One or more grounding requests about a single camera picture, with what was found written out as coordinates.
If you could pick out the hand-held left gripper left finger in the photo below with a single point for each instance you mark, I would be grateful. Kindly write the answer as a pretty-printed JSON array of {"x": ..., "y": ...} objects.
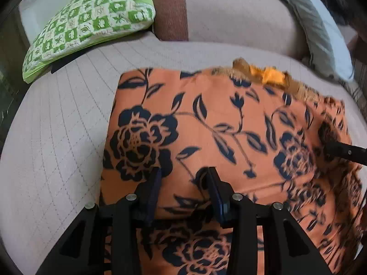
[{"x": 154, "y": 189}]

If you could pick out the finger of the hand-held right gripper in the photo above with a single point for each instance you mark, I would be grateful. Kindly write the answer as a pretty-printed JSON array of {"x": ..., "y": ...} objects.
[{"x": 344, "y": 151}]

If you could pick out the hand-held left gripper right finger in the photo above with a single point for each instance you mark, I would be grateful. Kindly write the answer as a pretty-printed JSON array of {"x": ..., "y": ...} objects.
[{"x": 215, "y": 194}]

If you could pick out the orange floral garment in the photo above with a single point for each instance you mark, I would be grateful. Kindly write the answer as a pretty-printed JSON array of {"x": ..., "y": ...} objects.
[{"x": 215, "y": 106}]

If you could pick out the striped beige cushion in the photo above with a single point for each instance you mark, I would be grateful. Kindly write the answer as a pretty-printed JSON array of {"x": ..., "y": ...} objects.
[{"x": 359, "y": 88}]

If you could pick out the pink quilted bed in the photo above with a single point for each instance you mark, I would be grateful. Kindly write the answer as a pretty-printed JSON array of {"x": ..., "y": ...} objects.
[{"x": 57, "y": 134}]

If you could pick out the grey and white pillow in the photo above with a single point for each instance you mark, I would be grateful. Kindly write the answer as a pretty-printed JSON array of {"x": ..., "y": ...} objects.
[{"x": 321, "y": 31}]

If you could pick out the green checkered pillow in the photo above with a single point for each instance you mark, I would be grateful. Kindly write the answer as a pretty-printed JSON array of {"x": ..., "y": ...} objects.
[{"x": 86, "y": 23}]

